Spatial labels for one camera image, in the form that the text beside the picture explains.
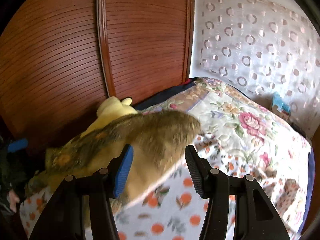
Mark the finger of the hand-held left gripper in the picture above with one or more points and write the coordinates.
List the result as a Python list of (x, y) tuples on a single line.
[(17, 145)]

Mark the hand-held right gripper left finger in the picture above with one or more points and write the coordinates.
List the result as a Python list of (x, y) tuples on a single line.
[(123, 172)]

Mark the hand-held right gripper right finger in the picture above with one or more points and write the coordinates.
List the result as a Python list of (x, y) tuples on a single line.
[(196, 172)]

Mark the brown patterned shirt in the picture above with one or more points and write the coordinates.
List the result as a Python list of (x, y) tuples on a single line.
[(155, 135)]

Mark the person's left hand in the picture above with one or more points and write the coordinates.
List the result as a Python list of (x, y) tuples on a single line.
[(14, 199)]

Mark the orange fruit print bedsheet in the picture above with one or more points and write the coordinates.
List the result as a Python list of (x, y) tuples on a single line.
[(170, 205)]

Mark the yellow plush toy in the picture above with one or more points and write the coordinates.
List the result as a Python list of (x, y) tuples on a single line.
[(112, 107)]

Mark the floral quilt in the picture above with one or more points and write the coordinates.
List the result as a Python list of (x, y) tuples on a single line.
[(250, 120)]

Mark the navy blue mattress cover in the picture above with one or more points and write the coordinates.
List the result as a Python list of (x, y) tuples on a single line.
[(162, 97)]

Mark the wooden slatted wardrobe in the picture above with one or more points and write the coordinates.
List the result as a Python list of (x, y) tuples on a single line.
[(62, 55)]

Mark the small cardboard box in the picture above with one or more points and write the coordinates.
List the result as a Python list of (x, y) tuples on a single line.
[(277, 112)]

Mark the sheer circle pattern curtain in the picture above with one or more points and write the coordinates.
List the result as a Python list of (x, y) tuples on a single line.
[(262, 42)]

